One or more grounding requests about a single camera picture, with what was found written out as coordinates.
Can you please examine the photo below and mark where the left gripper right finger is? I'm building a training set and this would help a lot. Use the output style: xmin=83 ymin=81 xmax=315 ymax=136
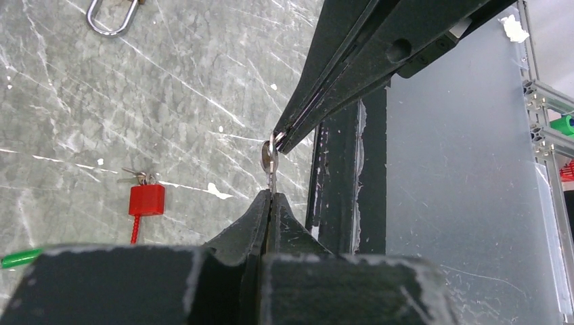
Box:
xmin=258 ymin=193 xmax=458 ymax=324

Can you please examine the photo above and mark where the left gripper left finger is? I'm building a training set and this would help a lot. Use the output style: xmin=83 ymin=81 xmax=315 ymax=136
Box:
xmin=1 ymin=190 xmax=272 ymax=324

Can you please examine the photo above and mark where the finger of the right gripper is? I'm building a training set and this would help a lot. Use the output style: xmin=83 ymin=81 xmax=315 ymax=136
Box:
xmin=273 ymin=1 xmax=510 ymax=154

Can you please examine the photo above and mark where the red cable lock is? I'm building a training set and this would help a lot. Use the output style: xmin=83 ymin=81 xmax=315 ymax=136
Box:
xmin=128 ymin=184 xmax=165 ymax=244

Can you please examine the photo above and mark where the silver key set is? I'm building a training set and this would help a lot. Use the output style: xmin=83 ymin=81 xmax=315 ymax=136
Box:
xmin=261 ymin=131 xmax=285 ymax=196

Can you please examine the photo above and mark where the green cable lock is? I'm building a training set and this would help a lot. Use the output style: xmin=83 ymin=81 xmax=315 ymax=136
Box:
xmin=1 ymin=248 xmax=43 ymax=269

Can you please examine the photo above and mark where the brass padlock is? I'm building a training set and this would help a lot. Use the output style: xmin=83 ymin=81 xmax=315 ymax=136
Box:
xmin=85 ymin=0 xmax=147 ymax=38

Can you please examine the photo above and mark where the white crumpled tissue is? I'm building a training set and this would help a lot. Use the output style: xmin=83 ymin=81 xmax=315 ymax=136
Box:
xmin=499 ymin=14 xmax=530 ymax=43

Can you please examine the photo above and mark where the green plastic part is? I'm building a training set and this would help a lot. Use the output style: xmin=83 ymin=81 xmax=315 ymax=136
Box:
xmin=550 ymin=115 xmax=574 ymax=137

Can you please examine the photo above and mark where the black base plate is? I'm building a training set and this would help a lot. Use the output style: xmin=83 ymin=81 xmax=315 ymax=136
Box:
xmin=305 ymin=88 xmax=387 ymax=255

